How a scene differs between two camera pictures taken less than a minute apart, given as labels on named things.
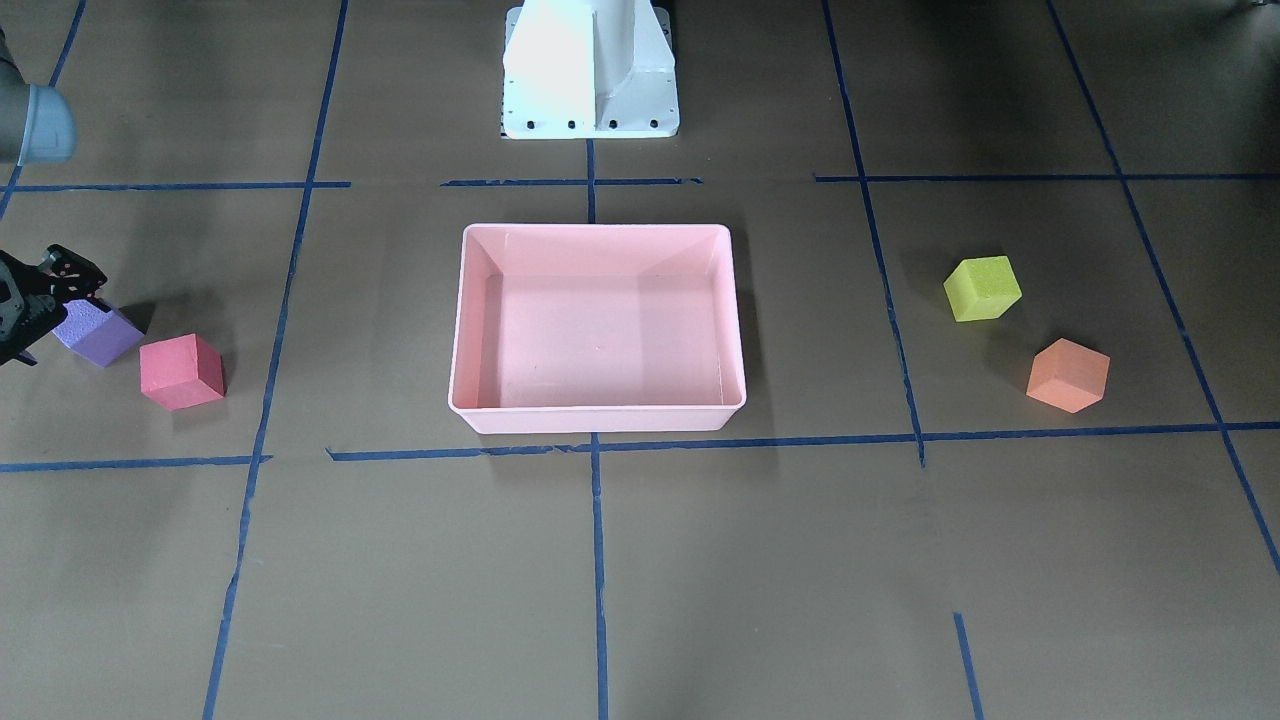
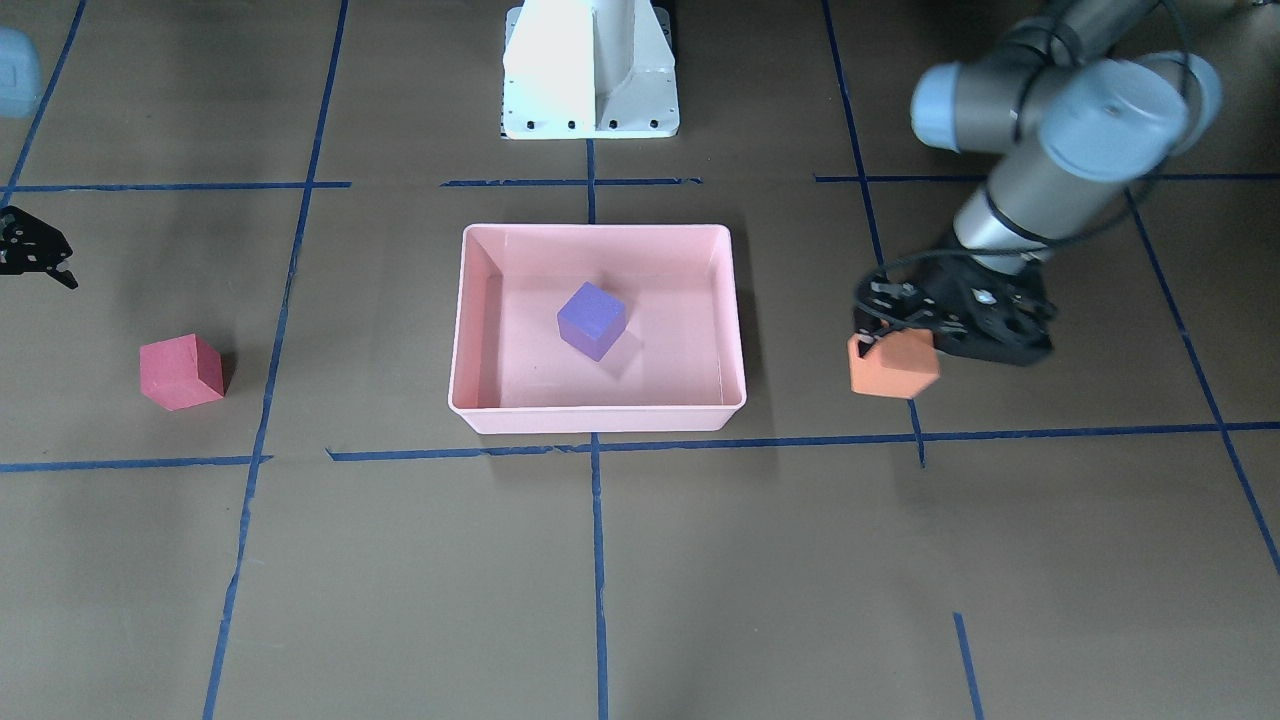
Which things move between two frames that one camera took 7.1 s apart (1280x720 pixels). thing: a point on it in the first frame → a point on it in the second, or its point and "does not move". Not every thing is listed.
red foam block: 181,371 does not move
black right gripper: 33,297 → 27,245
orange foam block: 1068,376 → 899,364
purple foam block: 100,335 → 592,320
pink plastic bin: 595,329 does not move
